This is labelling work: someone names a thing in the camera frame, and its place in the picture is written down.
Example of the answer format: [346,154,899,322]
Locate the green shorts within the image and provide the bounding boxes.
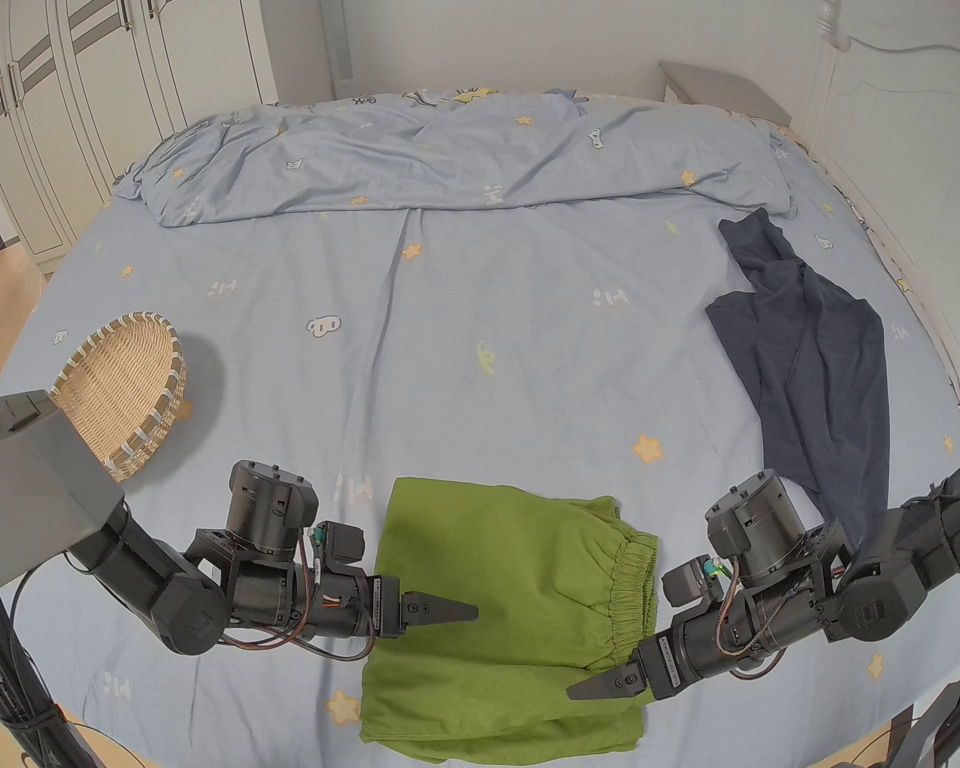
[360,476,661,754]

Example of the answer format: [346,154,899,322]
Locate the white wardrobe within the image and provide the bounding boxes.
[0,0,280,275]

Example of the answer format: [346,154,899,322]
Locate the bed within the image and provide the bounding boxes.
[0,0,960,768]

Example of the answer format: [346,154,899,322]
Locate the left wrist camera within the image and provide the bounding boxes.
[313,521,367,568]

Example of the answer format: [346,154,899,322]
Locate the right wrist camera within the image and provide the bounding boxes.
[661,558,722,611]

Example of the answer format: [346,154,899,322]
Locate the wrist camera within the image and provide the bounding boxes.
[313,521,367,568]
[661,558,722,611]

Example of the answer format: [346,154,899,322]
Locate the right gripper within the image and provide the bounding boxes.
[566,592,767,703]

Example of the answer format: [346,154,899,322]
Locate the round woven basket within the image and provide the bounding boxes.
[51,311,189,483]

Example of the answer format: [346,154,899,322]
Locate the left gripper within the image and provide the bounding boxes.
[300,564,480,641]

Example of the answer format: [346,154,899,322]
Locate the dark blue garment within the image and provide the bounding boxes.
[705,210,891,553]

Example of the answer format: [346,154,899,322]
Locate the grey bedside table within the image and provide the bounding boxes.
[658,60,794,126]

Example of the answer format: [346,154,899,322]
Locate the pale blue quilt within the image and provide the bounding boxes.
[112,86,798,228]

